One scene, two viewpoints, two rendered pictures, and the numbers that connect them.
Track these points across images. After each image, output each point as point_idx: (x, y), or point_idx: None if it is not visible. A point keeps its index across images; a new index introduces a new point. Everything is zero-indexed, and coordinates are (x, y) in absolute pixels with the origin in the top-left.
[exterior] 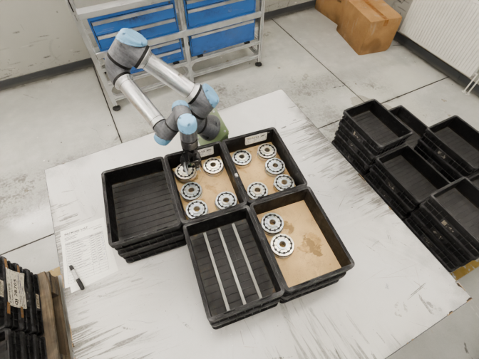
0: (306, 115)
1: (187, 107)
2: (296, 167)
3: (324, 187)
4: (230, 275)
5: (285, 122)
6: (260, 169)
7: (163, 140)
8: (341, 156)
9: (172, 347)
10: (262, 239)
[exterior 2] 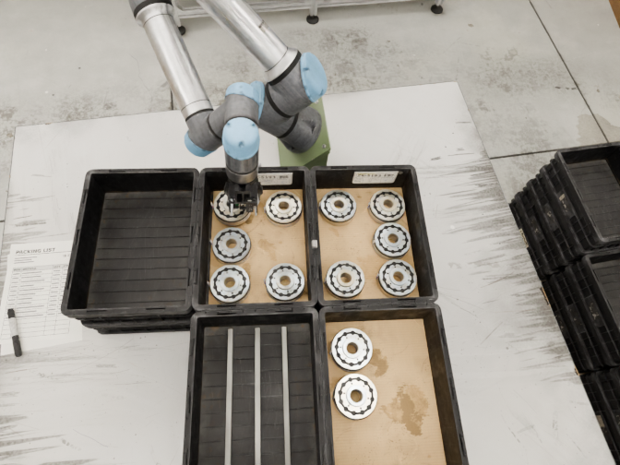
0: (483, 146)
1: (252, 102)
2: (427, 258)
3: (470, 295)
4: (250, 420)
5: (442, 149)
6: (364, 237)
7: (198, 149)
8: (522, 244)
9: None
10: (321, 384)
